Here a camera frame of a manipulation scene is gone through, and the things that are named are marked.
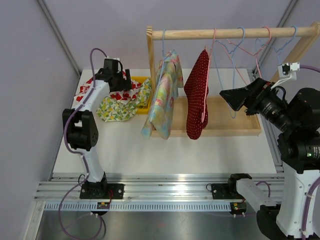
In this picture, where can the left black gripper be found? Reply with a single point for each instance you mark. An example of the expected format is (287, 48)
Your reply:
(125, 84)

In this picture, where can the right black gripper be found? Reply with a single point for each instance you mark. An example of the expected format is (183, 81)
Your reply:
(259, 91)

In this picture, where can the red poppy print garment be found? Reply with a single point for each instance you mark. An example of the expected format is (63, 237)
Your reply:
(122, 96)

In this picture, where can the lemon print skirt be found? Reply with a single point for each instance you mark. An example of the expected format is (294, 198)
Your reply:
(111, 110)

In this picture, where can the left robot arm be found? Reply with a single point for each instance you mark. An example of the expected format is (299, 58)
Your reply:
(80, 131)

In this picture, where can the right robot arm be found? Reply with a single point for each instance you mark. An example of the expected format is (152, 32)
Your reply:
(298, 121)

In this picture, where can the wooden clothes rack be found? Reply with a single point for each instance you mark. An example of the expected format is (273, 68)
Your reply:
(207, 33)

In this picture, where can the yellow plastic tray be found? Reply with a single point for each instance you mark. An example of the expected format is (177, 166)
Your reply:
(145, 109)

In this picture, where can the red polka dot garment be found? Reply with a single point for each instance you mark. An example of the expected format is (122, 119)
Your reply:
(196, 91)

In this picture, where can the pastel floral garment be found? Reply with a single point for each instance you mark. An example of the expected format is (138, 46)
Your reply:
(161, 111)

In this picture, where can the aluminium rail frame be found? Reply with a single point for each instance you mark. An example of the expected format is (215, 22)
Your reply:
(174, 174)

